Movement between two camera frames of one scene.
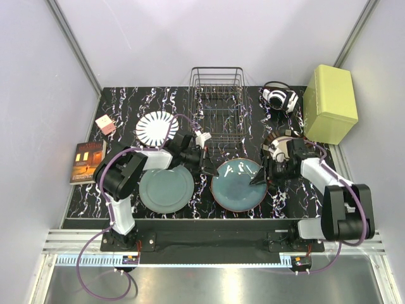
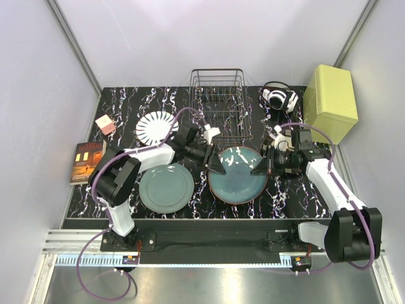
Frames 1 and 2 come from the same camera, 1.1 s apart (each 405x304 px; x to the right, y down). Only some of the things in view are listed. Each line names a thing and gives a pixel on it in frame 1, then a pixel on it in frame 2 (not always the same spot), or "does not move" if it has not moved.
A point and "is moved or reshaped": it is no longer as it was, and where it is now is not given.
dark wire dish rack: x=217 y=104 does not move
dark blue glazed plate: x=231 y=189 is moved or reshaped
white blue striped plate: x=152 y=128 does not move
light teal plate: x=165 y=190 does not move
